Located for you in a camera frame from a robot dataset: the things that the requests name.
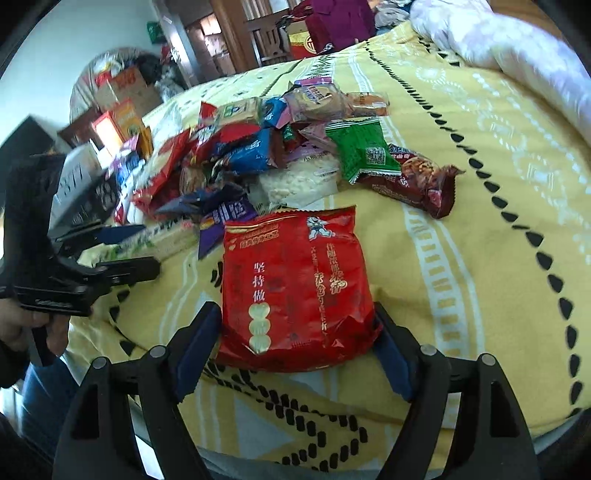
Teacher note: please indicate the cardboard box with red print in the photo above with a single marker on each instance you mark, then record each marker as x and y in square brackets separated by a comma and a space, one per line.
[127, 87]

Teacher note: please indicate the red orange tall carton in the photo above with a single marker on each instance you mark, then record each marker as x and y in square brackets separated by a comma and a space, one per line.
[122, 124]

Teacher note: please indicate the green bag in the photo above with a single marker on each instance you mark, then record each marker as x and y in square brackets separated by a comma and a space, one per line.
[154, 32]

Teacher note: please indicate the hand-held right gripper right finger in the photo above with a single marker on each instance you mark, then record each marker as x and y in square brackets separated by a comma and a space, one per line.
[392, 357]

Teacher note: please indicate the pale floral quilt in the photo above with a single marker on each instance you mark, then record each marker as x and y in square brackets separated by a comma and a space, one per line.
[485, 37]

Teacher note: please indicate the green white wafer packet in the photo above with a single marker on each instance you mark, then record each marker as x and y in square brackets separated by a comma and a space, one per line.
[161, 235]

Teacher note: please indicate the person's left hand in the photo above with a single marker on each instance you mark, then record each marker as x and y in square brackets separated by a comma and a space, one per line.
[14, 323]

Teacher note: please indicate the black shaver box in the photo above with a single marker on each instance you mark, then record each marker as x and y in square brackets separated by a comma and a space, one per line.
[97, 196]

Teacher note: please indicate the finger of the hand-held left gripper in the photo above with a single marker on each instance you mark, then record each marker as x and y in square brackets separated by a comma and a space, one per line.
[134, 270]
[120, 233]

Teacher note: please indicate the pile of clothes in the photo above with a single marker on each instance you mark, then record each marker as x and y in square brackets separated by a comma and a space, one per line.
[392, 11]

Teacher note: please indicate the person's left forearm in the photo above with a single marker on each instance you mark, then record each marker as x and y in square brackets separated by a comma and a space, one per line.
[9, 364]

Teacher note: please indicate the pile of assorted snack packets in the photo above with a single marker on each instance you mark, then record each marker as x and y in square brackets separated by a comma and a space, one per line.
[258, 147]

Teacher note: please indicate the yellow patterned blanket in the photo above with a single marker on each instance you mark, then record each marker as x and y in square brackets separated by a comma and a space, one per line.
[461, 230]

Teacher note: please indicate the red gold gift box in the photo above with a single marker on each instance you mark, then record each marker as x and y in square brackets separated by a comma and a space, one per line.
[302, 44]

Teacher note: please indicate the large red snack packet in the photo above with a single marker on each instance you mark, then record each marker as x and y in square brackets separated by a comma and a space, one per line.
[286, 286]

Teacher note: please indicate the black flat television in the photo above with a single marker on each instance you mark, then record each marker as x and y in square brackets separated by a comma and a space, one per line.
[27, 134]

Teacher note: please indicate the pale printed box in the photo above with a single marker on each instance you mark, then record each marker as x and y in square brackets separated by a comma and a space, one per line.
[78, 168]

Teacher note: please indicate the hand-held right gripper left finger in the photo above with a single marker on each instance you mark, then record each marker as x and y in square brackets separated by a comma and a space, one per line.
[198, 350]

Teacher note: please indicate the maroon garment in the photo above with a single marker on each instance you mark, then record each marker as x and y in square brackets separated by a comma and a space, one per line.
[341, 18]

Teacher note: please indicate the wooden chair with carved back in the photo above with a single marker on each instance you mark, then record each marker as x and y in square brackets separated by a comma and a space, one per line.
[268, 39]

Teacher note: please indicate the person's leg in jeans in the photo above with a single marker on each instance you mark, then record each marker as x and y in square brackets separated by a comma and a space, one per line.
[51, 406]

